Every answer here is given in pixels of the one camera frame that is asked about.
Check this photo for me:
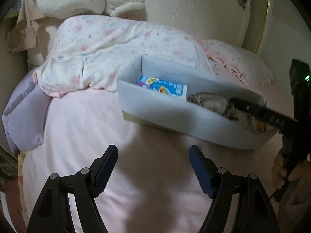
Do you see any plaid grey cap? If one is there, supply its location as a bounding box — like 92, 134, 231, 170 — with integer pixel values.
187, 93, 266, 133

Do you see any grey fabric storage bin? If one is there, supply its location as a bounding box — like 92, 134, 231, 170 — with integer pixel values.
116, 56, 277, 150

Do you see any blue bandage carton box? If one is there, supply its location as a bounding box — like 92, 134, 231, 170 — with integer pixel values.
136, 75, 187, 100

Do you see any person's right hand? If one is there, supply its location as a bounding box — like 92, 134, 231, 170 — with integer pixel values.
269, 148, 310, 203

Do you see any pink ruffled floral pillow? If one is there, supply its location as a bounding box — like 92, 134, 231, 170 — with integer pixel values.
197, 39, 274, 87

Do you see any lavender folded blanket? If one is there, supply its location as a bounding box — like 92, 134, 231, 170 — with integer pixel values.
2, 68, 52, 155

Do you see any white bed headboard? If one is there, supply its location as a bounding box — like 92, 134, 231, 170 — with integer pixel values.
133, 0, 250, 47

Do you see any floral white duvet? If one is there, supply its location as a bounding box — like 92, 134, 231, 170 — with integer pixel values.
33, 15, 215, 97

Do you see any beige handbag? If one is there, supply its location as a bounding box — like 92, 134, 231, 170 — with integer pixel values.
6, 0, 59, 54

